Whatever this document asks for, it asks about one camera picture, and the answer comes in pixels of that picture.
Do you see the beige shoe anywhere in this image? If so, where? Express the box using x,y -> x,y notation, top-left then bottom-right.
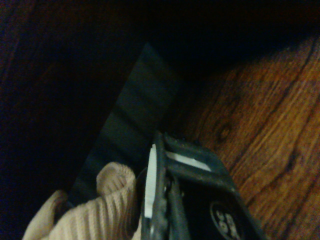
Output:
22,161 -> 145,240

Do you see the brown shoe rack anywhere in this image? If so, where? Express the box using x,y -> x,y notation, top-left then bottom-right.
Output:
0,0 -> 320,240

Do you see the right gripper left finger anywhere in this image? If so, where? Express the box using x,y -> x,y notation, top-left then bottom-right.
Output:
141,131 -> 169,240

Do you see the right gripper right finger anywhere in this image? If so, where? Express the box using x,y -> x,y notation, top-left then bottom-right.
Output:
162,132 -> 241,198

